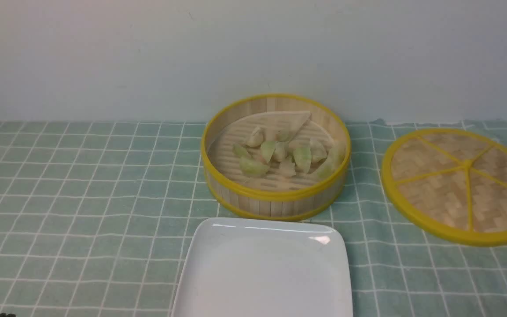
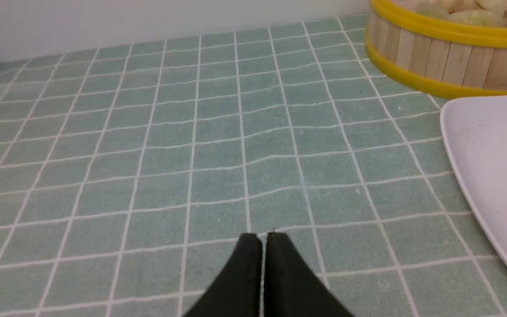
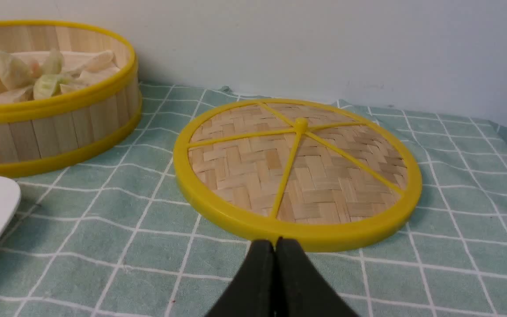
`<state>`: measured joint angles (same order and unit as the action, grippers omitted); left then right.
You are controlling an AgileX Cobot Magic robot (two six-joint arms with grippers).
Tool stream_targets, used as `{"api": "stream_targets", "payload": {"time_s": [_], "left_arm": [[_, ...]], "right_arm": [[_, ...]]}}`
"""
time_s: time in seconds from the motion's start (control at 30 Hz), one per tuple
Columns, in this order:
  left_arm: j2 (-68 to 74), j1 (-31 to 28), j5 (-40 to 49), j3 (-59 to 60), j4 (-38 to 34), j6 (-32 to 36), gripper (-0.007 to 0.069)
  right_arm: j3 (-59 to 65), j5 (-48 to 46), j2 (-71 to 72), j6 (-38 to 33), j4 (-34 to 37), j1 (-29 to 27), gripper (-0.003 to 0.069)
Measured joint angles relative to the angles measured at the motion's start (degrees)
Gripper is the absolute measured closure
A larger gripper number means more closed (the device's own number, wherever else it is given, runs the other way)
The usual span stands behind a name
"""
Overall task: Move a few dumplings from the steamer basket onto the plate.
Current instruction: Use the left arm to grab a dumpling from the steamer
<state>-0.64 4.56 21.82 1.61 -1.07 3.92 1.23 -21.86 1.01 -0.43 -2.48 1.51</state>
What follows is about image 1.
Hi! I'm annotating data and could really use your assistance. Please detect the green dumpling small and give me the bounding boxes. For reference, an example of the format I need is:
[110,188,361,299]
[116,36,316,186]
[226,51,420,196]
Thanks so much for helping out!
[232,143,252,159]

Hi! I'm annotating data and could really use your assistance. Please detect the white square plate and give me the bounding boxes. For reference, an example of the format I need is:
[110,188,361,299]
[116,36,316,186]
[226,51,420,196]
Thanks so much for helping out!
[171,218,354,317]

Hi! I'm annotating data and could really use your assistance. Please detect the green dumpling front left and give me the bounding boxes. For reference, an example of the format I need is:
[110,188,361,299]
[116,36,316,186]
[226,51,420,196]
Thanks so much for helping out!
[239,157,270,178]

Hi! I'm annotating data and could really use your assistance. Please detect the pale dumpling back left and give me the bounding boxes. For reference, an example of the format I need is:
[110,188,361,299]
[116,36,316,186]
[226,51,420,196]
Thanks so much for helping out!
[245,126,265,148]

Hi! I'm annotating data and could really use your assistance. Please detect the pale dumpling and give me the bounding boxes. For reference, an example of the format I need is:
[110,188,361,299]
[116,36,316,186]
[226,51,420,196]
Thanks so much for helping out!
[278,156,297,178]
[309,138,327,164]
[245,126,265,148]

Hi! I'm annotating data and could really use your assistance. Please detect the bamboo steamer basket yellow rim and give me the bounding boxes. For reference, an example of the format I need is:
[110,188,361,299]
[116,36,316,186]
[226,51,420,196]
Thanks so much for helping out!
[200,94,352,221]

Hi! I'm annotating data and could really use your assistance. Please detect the pale dumpling front centre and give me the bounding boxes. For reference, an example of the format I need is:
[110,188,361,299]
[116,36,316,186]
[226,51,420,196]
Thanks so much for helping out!
[278,156,297,178]

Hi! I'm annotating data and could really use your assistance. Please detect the green dumpling right centre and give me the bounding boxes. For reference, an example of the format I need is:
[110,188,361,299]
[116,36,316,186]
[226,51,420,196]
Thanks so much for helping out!
[292,146,312,174]

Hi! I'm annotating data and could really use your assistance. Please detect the pale dumpling right back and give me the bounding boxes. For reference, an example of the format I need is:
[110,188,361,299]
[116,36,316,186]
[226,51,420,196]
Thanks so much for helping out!
[309,138,327,164]

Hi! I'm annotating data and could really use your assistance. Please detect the green dumpling far right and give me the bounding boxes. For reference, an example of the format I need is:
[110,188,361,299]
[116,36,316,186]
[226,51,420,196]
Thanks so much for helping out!
[310,141,346,182]

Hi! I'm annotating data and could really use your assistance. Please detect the green checkered tablecloth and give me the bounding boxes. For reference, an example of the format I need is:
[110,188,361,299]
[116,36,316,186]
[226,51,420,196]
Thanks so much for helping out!
[0,120,507,317]

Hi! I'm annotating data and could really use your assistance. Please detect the woven bamboo steamer lid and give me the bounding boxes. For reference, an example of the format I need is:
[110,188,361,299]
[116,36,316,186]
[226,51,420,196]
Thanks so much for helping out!
[381,128,507,247]

